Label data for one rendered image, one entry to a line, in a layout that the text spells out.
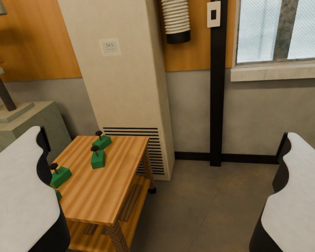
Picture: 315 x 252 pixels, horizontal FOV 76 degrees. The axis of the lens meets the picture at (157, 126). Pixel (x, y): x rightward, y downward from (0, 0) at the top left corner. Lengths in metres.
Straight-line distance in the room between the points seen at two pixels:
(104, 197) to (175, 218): 0.65
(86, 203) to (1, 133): 0.91
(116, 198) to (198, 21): 1.16
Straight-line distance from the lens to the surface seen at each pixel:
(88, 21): 1.37
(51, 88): 2.12
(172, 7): 1.31
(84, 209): 1.07
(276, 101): 1.71
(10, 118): 1.83
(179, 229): 1.52
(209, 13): 1.38
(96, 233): 1.42
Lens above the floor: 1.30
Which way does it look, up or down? 31 degrees down
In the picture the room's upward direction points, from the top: 9 degrees counter-clockwise
